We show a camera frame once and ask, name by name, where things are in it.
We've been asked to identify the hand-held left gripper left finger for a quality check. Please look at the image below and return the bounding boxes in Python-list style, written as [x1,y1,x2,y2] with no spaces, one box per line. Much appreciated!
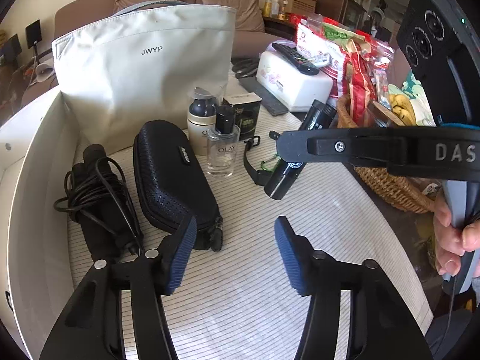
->
[39,215,197,360]

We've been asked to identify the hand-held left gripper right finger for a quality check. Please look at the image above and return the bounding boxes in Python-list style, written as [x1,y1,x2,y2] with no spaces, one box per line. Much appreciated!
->
[274,215,437,360]

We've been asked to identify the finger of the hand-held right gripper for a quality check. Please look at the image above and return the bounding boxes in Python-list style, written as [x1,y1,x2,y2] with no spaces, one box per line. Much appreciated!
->
[270,127,413,169]

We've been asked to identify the black cylinder bottle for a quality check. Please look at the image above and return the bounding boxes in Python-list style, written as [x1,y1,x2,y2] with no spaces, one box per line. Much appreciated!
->
[263,99,335,200]

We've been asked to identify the black zip case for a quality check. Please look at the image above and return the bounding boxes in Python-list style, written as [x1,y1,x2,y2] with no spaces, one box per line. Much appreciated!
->
[133,120,224,253]

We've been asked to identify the black device with cable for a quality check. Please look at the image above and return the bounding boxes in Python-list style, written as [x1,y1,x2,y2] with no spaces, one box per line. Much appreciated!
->
[53,143,145,261]

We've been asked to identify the clear glass bottle black cap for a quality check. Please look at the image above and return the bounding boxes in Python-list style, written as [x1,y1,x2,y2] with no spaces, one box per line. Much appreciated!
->
[206,105,241,178]

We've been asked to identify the white storage box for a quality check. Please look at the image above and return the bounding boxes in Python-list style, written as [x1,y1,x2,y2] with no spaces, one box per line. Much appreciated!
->
[0,84,84,360]

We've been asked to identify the person's right hand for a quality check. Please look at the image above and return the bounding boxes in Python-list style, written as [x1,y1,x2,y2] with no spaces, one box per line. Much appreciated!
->
[434,191,480,276]

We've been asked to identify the striped table mat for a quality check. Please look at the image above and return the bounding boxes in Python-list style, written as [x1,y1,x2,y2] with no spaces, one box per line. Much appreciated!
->
[65,110,434,360]

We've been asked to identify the bananas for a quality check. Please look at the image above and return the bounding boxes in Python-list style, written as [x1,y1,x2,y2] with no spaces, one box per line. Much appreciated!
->
[388,94,418,126]

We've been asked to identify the green carabiner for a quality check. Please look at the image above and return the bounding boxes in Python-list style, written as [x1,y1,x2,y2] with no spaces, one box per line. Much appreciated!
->
[260,154,282,175]

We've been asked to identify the white tissue box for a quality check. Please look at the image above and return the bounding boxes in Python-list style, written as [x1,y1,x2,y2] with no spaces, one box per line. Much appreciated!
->
[256,41,334,112]

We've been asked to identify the wicker basket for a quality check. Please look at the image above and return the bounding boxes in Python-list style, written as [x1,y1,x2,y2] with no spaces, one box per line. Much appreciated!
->
[335,94,441,214]

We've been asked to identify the grey slim remote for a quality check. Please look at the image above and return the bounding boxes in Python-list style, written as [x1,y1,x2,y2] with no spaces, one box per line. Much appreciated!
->
[238,77,289,116]

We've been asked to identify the black wrist band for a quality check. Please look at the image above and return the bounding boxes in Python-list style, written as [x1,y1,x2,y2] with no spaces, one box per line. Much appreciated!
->
[243,135,272,185]

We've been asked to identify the black printed packet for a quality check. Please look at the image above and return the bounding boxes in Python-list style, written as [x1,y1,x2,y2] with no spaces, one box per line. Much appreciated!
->
[222,95,263,141]

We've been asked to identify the green snack packet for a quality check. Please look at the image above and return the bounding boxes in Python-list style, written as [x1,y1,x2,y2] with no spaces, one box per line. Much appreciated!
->
[322,19,366,43]

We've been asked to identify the black remote control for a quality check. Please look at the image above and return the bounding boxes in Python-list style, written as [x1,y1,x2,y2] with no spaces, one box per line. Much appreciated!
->
[271,42,320,76]

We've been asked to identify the white red snack packet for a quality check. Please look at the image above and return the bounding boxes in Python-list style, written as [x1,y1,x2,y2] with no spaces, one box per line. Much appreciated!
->
[296,15,346,94]

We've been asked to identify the wooden cabinet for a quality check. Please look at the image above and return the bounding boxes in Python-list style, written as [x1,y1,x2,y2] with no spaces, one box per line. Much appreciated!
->
[315,0,368,31]

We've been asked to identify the brown sofa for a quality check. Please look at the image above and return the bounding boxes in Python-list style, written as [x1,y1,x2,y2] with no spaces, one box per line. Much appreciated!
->
[54,0,297,64]

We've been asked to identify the cream pump bottle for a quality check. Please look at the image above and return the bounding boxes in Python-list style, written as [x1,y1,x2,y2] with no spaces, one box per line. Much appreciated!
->
[187,87,222,156]

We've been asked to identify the cardboard box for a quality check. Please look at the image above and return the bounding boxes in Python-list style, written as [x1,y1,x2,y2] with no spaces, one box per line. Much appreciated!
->
[278,0,316,17]

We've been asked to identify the white tote bag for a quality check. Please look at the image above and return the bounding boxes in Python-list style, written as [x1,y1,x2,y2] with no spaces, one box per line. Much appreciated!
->
[52,0,237,154]

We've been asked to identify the black speaker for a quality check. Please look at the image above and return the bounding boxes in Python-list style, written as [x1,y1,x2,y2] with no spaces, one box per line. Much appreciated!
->
[25,20,43,49]
[0,34,21,64]

